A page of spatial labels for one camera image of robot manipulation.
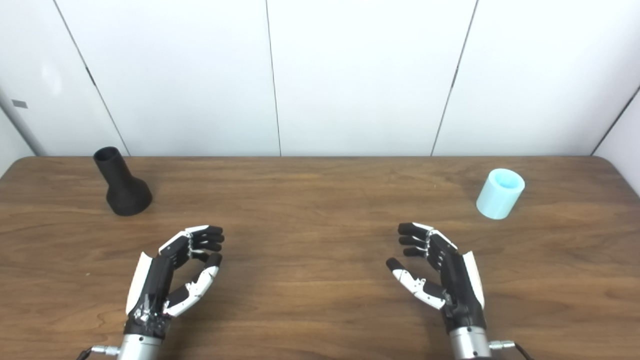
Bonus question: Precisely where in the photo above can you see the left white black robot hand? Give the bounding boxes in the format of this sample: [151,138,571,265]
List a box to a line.
[124,225,225,339]

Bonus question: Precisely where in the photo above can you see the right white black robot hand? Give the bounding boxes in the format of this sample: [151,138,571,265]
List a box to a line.
[386,222,487,334]

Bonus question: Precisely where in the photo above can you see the light-blue hose piece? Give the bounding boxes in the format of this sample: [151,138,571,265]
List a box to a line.
[476,168,526,220]

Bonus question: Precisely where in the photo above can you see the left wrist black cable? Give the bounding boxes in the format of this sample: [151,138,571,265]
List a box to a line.
[76,344,121,360]

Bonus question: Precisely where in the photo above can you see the right wrist thick black cable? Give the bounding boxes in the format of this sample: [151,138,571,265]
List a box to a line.
[489,340,534,360]

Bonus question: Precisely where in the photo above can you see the black flared nozzle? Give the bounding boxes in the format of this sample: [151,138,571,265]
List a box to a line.
[93,146,153,217]

